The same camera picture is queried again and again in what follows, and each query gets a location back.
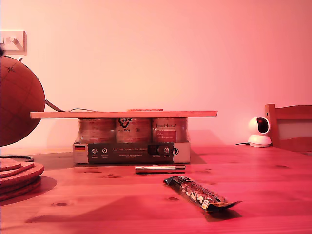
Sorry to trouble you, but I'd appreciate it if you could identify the large rounded cork coaster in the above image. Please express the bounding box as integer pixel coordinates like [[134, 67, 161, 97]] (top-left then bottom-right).
[[126, 108, 165, 113]]

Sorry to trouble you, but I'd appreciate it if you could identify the wooden shelf board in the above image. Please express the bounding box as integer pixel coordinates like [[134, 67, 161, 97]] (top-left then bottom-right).
[[30, 111, 218, 120]]

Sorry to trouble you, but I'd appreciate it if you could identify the cork globe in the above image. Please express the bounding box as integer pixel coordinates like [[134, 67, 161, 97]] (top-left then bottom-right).
[[0, 55, 46, 147]]

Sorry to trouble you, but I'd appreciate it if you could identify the medium round cork coaster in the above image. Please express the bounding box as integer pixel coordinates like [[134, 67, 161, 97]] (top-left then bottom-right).
[[0, 161, 35, 179]]

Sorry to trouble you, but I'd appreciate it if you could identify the thick round cork trivet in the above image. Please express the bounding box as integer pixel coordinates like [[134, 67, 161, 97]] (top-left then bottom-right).
[[0, 175, 41, 196], [0, 186, 41, 202]]

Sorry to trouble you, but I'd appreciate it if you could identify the small round cork coaster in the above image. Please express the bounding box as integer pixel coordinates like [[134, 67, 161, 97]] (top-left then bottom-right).
[[0, 158, 22, 172]]

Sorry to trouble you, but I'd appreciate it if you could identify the tin can red label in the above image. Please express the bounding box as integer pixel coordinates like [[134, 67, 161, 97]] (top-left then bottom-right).
[[152, 118, 189, 143]]

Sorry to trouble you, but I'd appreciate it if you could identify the tin can black logo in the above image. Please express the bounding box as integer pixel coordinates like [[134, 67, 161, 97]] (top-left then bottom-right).
[[115, 118, 153, 144]]

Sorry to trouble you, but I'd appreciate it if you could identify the printed cardboard can tray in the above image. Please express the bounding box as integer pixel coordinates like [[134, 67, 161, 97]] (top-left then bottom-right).
[[72, 141, 191, 164]]

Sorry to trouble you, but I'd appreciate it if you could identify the silver metal tube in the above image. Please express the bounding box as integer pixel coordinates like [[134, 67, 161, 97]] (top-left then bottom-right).
[[135, 165, 186, 175]]

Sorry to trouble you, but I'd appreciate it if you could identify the tin can plain label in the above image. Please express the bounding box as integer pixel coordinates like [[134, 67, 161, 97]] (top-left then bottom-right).
[[78, 118, 116, 144]]

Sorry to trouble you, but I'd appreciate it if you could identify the dark wrapped snack bar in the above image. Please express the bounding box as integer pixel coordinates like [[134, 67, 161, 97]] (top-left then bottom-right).
[[163, 175, 243, 214]]

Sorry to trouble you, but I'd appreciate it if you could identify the thin grey cable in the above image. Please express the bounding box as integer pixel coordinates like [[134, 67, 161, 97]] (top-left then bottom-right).
[[60, 108, 98, 113]]

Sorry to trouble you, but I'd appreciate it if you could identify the white round security camera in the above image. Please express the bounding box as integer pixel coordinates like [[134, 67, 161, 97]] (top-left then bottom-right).
[[247, 116, 272, 148]]

